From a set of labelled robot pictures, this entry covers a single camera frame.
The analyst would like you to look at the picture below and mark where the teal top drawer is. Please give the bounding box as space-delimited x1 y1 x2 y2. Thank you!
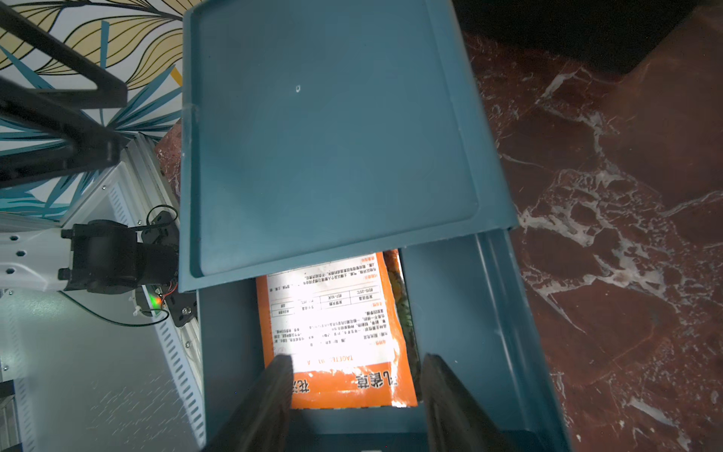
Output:
199 230 570 451

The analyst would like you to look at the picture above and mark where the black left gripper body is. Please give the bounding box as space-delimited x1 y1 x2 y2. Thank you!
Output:
58 205 198 328

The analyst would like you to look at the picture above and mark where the teal drawer cabinet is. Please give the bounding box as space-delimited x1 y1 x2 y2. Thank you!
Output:
179 1 517 292

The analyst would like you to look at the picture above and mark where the orange seed bag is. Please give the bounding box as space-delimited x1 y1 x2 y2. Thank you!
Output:
256 252 418 410

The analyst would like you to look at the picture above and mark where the marigold photo seed bag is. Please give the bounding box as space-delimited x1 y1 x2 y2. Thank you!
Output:
394 250 423 400

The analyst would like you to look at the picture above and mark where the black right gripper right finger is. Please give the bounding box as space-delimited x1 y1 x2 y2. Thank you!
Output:
420 354 515 451

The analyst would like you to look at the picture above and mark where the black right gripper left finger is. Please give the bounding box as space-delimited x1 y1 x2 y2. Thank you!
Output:
204 354 294 451

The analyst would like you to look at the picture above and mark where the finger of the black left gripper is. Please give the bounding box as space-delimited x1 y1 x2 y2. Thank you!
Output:
1 79 127 188
1 4 127 109

